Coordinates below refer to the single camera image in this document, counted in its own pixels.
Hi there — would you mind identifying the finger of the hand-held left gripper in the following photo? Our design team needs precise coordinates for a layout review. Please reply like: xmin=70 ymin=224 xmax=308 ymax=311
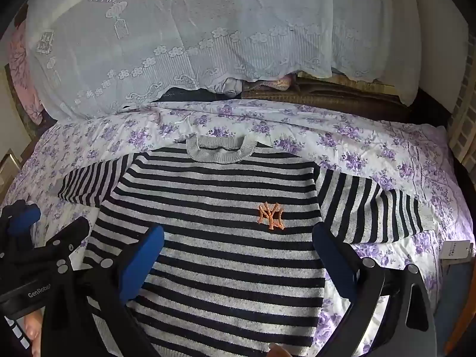
xmin=45 ymin=216 xmax=90 ymax=268
xmin=0 ymin=199 xmax=42 ymax=238

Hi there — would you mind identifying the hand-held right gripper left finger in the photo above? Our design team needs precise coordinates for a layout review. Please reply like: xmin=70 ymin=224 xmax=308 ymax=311
xmin=40 ymin=225 xmax=165 ymax=357

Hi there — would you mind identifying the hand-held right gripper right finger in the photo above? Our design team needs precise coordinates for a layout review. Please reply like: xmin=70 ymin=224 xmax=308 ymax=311
xmin=311 ymin=222 xmax=437 ymax=357

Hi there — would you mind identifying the black grey striped sweater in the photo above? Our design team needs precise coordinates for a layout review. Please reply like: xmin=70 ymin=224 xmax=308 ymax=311
xmin=48 ymin=133 xmax=434 ymax=357

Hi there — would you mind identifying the bundle of pale clothes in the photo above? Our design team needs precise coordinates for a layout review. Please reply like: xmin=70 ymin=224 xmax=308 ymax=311
xmin=219 ymin=74 xmax=298 ymax=93

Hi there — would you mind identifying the person's left hand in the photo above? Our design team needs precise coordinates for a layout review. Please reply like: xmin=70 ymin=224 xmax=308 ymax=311
xmin=23 ymin=310 xmax=44 ymax=357

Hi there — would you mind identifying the white paper tag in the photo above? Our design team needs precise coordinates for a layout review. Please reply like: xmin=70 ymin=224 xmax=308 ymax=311
xmin=441 ymin=240 xmax=475 ymax=265

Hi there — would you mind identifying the purple floral bed sheet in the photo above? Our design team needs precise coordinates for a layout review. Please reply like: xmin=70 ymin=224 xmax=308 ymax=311
xmin=0 ymin=98 xmax=474 ymax=357

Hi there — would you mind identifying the pink patterned cloth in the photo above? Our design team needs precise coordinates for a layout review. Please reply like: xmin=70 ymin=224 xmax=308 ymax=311
xmin=8 ymin=20 xmax=47 ymax=125

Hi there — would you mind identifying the brown woven mat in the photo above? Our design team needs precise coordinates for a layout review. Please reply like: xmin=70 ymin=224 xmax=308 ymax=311
xmin=242 ymin=72 xmax=413 ymax=123

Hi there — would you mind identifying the dark cloth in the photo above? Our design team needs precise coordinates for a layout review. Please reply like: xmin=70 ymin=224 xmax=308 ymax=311
xmin=164 ymin=87 xmax=242 ymax=104

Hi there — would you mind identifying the pale blue lace cover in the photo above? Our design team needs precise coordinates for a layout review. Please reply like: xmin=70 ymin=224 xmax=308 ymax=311
xmin=22 ymin=0 xmax=376 ymax=121

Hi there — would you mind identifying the white cloth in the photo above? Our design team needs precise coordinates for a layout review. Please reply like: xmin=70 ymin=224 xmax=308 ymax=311
xmin=327 ymin=0 xmax=469 ymax=107

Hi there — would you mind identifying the brown wooden frame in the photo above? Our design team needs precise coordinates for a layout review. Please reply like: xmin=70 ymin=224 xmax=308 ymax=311
xmin=444 ymin=268 xmax=476 ymax=357

